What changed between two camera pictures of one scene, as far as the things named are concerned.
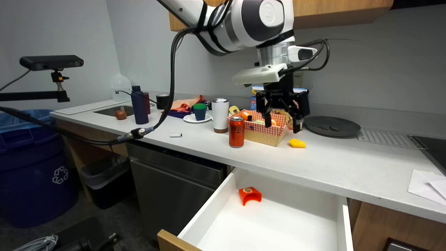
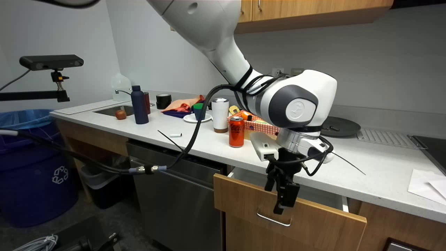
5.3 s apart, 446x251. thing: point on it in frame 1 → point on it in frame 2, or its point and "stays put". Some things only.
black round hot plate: [331, 126] stays put
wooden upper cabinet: [306, 11] stays put
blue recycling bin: [38, 175] stays put
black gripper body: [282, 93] → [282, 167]
